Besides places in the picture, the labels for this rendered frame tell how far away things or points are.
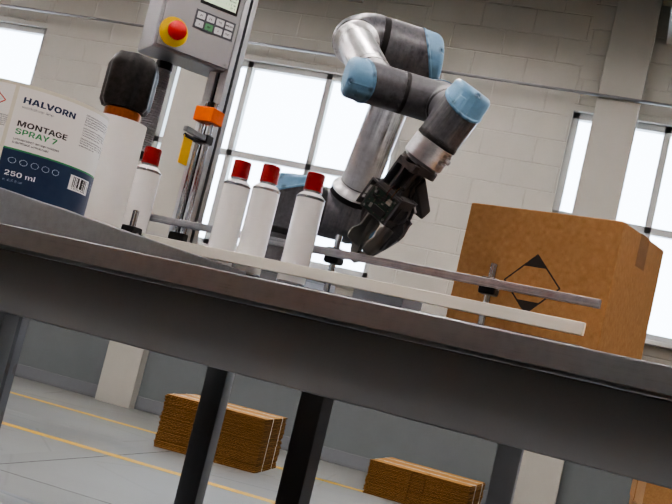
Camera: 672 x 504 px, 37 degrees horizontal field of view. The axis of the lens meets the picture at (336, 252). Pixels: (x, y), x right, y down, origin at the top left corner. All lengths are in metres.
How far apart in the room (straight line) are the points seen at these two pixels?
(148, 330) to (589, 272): 1.05
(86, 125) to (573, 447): 0.84
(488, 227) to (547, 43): 5.82
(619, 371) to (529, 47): 7.00
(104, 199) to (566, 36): 6.28
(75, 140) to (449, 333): 0.75
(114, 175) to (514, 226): 0.73
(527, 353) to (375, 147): 1.53
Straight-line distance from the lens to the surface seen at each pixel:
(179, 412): 6.10
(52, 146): 1.37
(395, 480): 6.24
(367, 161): 2.26
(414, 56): 2.15
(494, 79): 7.50
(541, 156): 7.44
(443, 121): 1.71
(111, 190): 1.64
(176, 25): 2.06
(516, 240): 1.88
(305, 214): 1.78
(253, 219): 1.81
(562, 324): 1.57
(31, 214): 1.28
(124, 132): 1.65
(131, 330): 0.94
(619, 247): 1.81
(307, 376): 0.85
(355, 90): 1.77
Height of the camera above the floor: 0.79
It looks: 5 degrees up
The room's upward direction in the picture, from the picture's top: 14 degrees clockwise
